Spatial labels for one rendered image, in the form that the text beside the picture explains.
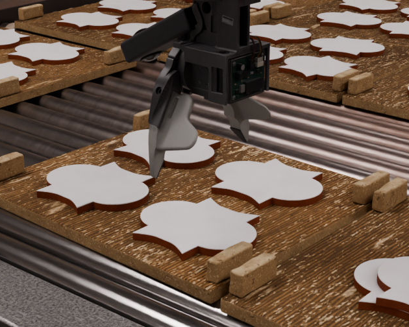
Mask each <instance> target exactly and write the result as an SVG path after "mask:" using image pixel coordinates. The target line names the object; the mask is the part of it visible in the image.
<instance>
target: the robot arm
mask: <svg viewBox="0 0 409 327"><path fill-rule="evenodd" d="M259 2H261V0H193V5H192V6H189V7H186V8H182V9H180V10H179V11H177V12H175V13H173V14H172V15H170V16H168V17H166V18H164V19H163V20H161V21H159V22H157V23H155V24H154V25H152V26H150V27H148V28H144V29H140V30H138V31H137V32H136V33H135V34H134V35H133V36H132V37H130V38H129V39H127V40H125V41H124V42H122V43H121V45H120V46H121V50H122V52H123V55H124V57H125V60H126V61H127V62H128V63H131V62H135V61H139V60H141V61H146V62H148V61H152V60H155V59H157V58H158V57H159V56H160V55H161V54H162V52H164V51H166V50H168V49H170V48H172V47H173V48H172V50H171V51H170V52H169V54H168V57H167V59H166V63H165V66H164V68H163V69H162V70H161V72H160V74H159V76H158V78H157V80H156V82H155V86H154V88H153V93H152V97H151V106H150V111H149V119H148V122H149V124H150V125H149V137H148V146H149V168H150V175H151V176H152V177H153V178H158V175H159V173H160V170H161V168H162V166H163V163H164V160H165V159H164V156H165V152H166V151H184V150H189V149H191V148H192V147H193V146H194V145H195V144H196V142H197V138H198V132H197V130H196V129H195V127H194V126H193V125H192V124H191V123H190V114H191V112H192V108H193V98H192V96H191V94H196V95H200V96H203V97H204V99H206V100H208V101H210V102H213V103H218V104H222V105H223V109H224V114H225V116H227V117H228V119H229V122H230V129H231V130H232V131H233V133H235V135H237V137H239V138H240V139H241V140H242V141H243V142H246V143H247V141H248V140H249V119H269V118H270V117H271V113H270V111H269V109H268V108H267V107H266V106H265V105H263V104H261V103H260V102H258V101H256V100H254V99H253V98H251V97H252V96H254V95H258V94H259V93H263V91H264V90H265V91H269V56H270V43H268V42H263V41H260V39H259V38H258V37H257V36H253V35H250V5H251V4H254V3H259ZM250 36H251V37H254V38H256V39H257V40H254V39H252V38H250ZM265 56H266V61H265ZM264 72H265V79H264ZM181 92H182V93H183V94H181Z"/></svg>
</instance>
